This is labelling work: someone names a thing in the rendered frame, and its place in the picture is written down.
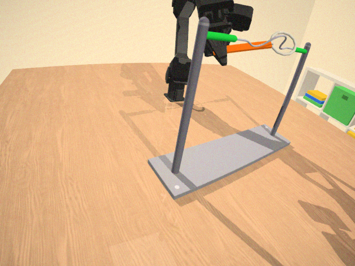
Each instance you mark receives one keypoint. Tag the white loop with orange handle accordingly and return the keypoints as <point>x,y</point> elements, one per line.
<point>246,47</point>

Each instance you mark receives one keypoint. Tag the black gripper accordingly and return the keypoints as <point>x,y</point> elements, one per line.
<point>214,11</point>

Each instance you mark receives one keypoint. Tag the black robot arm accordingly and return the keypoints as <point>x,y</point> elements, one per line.
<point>177,72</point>

